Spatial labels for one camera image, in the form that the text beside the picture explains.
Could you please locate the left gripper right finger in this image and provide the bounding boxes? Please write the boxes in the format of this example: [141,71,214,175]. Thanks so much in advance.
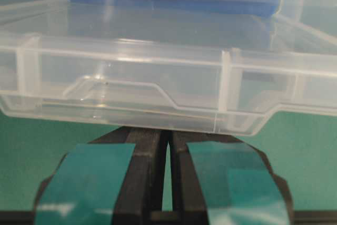
[170,131,293,224]

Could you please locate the clear plastic storage box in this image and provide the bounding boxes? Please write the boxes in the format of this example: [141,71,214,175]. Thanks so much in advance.
[55,0,336,54]

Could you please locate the green table cloth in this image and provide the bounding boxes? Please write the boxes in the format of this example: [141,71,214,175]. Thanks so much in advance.
[0,0,337,212]

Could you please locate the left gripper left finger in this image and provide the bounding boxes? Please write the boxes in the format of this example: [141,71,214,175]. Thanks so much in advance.
[34,127,165,224]

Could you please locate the clear plastic box lid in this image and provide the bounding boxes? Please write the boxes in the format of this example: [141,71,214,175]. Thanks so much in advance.
[1,0,336,135]

